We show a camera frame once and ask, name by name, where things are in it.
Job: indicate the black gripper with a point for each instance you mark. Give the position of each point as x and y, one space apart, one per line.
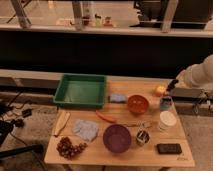
172 84

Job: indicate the blue plastic cup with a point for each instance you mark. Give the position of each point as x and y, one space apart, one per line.
165 103

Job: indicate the white paper cup stack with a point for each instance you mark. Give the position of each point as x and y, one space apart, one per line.
166 120

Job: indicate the orange fruit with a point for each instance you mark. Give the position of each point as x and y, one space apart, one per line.
159 90

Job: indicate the orange bowl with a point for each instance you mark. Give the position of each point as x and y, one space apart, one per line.
137 104

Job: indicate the metal fork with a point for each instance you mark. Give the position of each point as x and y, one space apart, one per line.
139 125

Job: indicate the blue sponge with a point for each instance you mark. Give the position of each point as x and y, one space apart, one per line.
117 98

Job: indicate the small metal can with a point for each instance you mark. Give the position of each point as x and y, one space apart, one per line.
142 137

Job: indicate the black phone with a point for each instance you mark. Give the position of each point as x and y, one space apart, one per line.
169 149

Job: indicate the purple bowl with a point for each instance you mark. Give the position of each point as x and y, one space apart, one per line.
117 138

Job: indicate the blue cloth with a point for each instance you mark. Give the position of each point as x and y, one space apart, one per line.
87 130

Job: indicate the green plastic tray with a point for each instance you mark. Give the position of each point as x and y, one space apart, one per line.
81 91

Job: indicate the wooden spatula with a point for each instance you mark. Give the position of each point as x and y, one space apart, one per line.
61 122

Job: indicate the bunch of red grapes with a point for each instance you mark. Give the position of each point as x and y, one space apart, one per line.
68 150

